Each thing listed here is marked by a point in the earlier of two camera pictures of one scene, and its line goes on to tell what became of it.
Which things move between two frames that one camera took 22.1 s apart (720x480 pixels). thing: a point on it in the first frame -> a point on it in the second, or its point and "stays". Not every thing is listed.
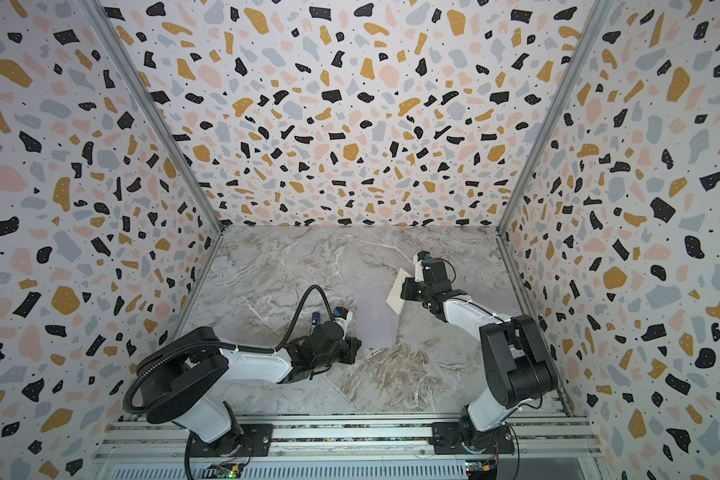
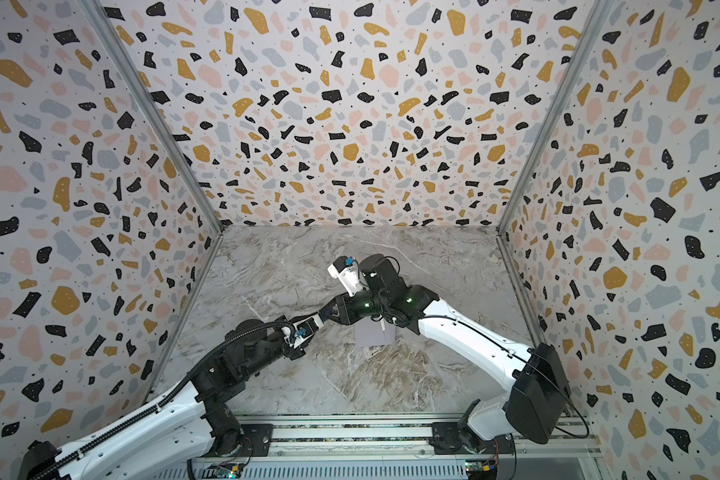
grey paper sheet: x=377 y=322 stays
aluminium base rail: x=552 y=447 stays
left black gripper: x=350 y=349 -> x=278 y=321
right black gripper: x=413 y=289 -> x=348 y=306
